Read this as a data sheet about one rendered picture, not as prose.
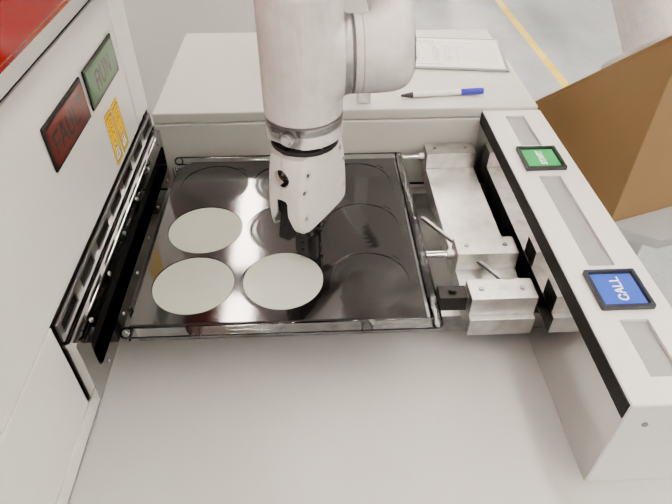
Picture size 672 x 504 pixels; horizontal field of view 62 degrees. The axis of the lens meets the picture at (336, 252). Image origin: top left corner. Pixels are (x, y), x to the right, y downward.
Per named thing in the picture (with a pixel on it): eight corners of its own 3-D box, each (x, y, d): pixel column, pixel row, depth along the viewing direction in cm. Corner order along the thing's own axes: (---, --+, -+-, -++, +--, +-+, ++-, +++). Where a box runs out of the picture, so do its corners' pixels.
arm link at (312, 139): (312, 140, 55) (313, 166, 57) (356, 104, 61) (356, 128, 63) (245, 119, 59) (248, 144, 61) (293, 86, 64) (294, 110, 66)
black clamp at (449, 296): (437, 311, 68) (440, 296, 66) (434, 298, 70) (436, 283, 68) (466, 310, 68) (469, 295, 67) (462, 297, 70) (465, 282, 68)
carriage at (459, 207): (466, 336, 69) (469, 320, 67) (420, 172, 97) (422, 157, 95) (530, 334, 70) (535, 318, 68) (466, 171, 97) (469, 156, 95)
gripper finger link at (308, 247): (304, 231, 66) (306, 272, 71) (318, 217, 68) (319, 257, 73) (281, 222, 68) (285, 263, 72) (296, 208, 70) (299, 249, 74)
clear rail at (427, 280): (431, 331, 65) (433, 323, 64) (393, 157, 93) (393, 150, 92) (443, 331, 65) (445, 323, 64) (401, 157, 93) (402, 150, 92)
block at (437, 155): (425, 168, 92) (427, 153, 90) (422, 157, 95) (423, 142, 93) (473, 167, 92) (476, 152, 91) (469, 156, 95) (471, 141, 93)
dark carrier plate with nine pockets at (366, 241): (130, 328, 65) (128, 325, 64) (180, 165, 90) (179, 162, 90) (427, 320, 66) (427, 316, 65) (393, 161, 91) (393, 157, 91)
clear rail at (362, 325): (119, 342, 64) (116, 334, 63) (122, 332, 65) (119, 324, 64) (443, 331, 65) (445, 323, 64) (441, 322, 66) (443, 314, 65)
